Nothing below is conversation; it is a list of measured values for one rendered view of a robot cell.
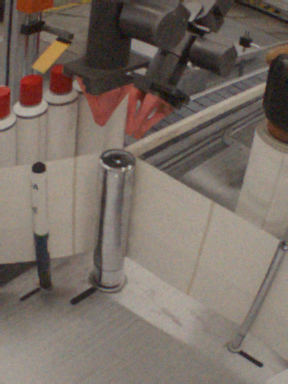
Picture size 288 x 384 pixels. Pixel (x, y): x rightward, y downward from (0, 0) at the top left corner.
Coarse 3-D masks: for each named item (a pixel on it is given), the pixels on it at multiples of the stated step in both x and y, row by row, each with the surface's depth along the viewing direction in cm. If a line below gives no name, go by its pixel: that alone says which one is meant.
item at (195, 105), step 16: (240, 80) 116; (256, 80) 118; (208, 96) 106; (224, 96) 108; (176, 112) 99; (192, 112) 100; (224, 112) 102; (160, 128) 93; (192, 128) 95; (128, 144) 88; (160, 144) 89
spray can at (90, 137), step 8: (80, 88) 69; (80, 96) 70; (80, 104) 70; (88, 104) 70; (80, 112) 71; (88, 112) 71; (80, 120) 72; (88, 120) 72; (80, 128) 73; (88, 128) 73; (96, 128) 74; (104, 128) 75; (80, 136) 74; (88, 136) 74; (96, 136) 75; (104, 136) 76; (80, 144) 75; (88, 144) 75; (96, 144) 76; (80, 152) 76; (88, 152) 76
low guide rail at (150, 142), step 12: (264, 84) 109; (240, 96) 101; (252, 96) 105; (216, 108) 95; (228, 108) 99; (192, 120) 91; (204, 120) 94; (156, 132) 86; (168, 132) 86; (180, 132) 89; (132, 144) 82; (144, 144) 83; (156, 144) 86
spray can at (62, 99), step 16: (64, 80) 65; (48, 96) 66; (64, 96) 66; (48, 112) 67; (64, 112) 67; (48, 128) 69; (64, 128) 69; (48, 144) 70; (64, 144) 70; (48, 160) 72
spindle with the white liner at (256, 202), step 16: (272, 64) 56; (272, 80) 56; (272, 96) 56; (272, 112) 57; (256, 128) 62; (272, 128) 60; (256, 144) 62; (272, 144) 59; (256, 160) 63; (272, 160) 60; (256, 176) 63; (272, 176) 61; (256, 192) 64; (272, 192) 63; (240, 208) 68; (256, 208) 65; (272, 208) 64; (256, 224) 67; (272, 224) 66
